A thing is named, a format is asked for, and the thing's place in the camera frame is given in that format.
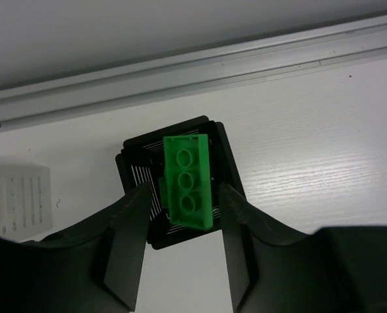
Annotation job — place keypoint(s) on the green long lego brick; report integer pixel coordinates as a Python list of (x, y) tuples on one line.
[(188, 181)]

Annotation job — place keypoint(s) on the green square lego brick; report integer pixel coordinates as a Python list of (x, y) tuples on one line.
[(163, 192)]

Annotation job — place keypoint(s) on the aluminium table edge rail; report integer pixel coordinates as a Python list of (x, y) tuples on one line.
[(170, 77)]

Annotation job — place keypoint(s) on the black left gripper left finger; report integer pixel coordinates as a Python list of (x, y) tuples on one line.
[(92, 266)]

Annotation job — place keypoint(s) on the white bin far left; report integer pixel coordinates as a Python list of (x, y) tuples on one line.
[(25, 201)]

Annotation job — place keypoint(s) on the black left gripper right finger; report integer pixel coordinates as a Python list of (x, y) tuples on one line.
[(275, 268)]

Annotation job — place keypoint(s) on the black bin left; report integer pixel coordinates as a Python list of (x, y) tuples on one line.
[(142, 160)]

